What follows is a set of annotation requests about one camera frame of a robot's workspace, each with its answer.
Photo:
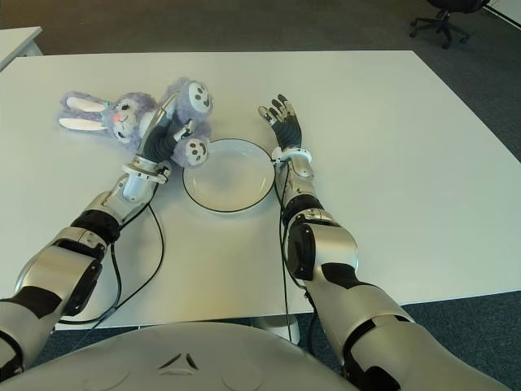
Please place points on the silver robot torso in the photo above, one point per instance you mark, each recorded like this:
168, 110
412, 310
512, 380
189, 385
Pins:
183, 362

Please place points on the white table leg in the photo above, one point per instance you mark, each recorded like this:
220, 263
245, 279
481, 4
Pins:
277, 329

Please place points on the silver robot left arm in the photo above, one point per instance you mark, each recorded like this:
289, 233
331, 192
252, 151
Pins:
53, 264

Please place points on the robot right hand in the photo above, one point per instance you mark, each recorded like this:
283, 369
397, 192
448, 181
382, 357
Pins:
290, 132

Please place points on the black office chair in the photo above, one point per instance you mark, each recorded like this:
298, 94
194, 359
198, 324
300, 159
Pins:
441, 24

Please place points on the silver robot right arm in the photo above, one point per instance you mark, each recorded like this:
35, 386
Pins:
338, 248

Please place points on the white side desk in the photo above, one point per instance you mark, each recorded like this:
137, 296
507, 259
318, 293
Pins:
16, 42

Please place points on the purple plush rabbit doll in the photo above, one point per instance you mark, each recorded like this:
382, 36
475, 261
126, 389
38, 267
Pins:
130, 118

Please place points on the white plate black rim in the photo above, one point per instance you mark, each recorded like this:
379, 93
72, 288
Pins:
228, 179

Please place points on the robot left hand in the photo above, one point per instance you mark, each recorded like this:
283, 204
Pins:
156, 146

